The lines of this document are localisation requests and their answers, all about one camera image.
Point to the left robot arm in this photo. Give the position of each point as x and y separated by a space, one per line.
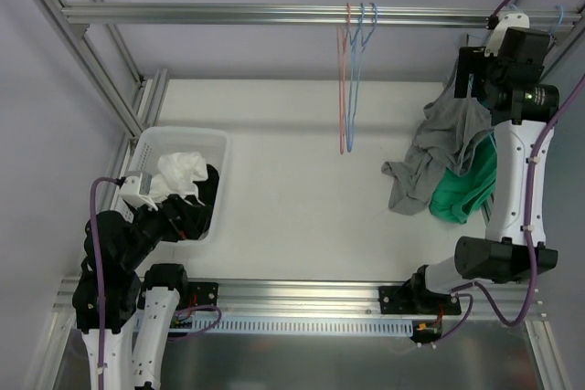
125 319

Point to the black tank top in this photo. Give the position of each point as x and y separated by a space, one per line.
205 193

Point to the white slotted cable duct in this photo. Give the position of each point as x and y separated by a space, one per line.
377 326

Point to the dark grey tank top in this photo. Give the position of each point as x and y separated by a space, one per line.
446 140

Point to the white plastic basket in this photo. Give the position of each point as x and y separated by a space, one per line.
213 145

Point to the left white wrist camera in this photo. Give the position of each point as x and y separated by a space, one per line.
135 191

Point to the green tank top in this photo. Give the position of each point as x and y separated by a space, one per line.
457 197

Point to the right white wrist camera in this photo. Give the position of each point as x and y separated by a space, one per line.
521 20

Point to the pink hanger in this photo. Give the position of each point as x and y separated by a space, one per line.
342 38

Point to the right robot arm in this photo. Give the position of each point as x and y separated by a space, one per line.
505 76

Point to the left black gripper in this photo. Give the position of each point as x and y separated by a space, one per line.
181 215

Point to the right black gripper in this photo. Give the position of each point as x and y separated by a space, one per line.
463 72

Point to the aluminium hanging rail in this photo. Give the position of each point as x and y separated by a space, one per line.
271 14

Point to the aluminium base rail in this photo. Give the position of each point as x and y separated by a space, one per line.
333 299

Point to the aluminium frame posts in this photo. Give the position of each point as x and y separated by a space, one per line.
142 111

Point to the white tank top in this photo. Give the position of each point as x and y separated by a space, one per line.
178 174

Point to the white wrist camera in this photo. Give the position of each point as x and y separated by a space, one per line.
135 191
521 20

